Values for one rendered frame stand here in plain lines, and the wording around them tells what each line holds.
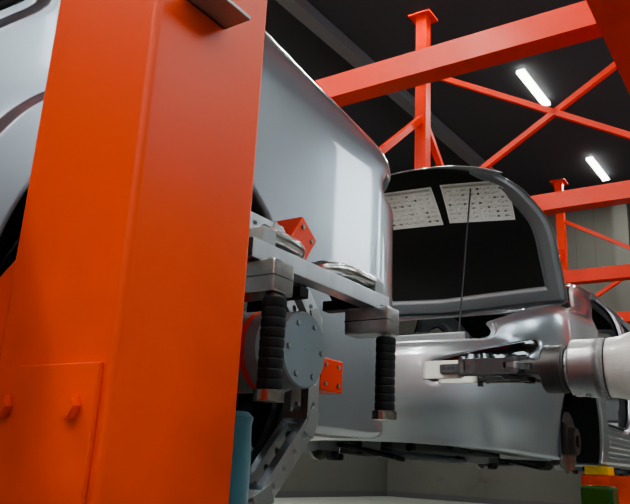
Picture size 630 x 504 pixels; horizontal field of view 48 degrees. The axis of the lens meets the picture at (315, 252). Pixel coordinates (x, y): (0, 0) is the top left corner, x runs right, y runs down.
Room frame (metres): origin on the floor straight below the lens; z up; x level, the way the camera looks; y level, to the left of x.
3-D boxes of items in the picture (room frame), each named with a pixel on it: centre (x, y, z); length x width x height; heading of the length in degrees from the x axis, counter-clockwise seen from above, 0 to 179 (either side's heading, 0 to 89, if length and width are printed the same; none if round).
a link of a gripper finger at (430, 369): (1.19, -0.22, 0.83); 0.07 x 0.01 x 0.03; 56
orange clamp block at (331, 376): (1.54, -0.02, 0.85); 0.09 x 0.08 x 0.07; 146
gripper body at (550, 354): (1.13, -0.37, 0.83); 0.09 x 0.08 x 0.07; 56
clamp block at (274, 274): (1.02, 0.08, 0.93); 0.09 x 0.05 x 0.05; 56
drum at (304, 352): (1.24, 0.09, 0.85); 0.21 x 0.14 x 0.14; 56
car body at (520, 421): (5.82, -1.66, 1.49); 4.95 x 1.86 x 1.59; 146
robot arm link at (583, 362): (1.09, -0.43, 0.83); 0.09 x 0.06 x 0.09; 146
